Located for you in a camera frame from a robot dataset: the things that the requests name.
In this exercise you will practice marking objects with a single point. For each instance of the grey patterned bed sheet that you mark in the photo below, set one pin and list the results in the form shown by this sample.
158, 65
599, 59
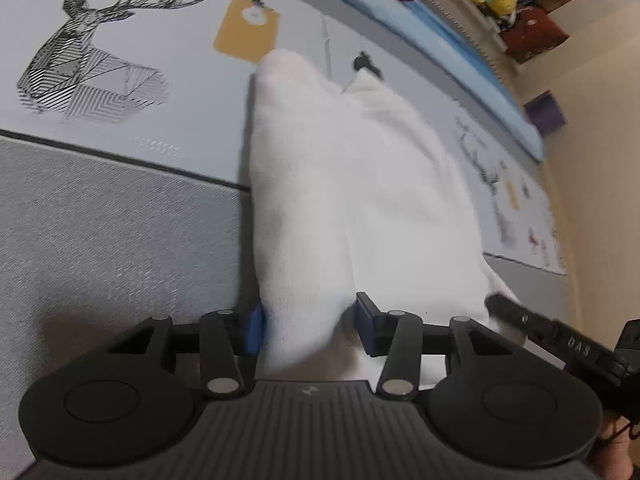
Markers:
93, 242

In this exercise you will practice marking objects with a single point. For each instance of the dark red box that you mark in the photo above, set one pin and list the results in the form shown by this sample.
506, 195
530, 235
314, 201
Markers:
533, 33

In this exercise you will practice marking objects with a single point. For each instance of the white t-shirt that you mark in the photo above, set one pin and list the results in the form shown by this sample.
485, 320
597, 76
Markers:
353, 192

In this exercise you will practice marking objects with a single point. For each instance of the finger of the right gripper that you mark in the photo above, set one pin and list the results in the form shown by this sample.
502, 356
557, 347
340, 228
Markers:
532, 325

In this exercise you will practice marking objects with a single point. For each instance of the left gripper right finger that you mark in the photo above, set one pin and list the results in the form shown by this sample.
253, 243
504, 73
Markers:
397, 335

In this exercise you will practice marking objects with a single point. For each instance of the person's right hand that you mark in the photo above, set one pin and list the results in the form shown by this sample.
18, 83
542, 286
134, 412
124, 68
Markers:
612, 459

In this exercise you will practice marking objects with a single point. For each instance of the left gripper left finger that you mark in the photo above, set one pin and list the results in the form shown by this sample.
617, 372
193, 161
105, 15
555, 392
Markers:
229, 343

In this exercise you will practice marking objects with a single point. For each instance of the purple box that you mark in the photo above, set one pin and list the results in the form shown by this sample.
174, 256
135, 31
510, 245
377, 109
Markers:
545, 113

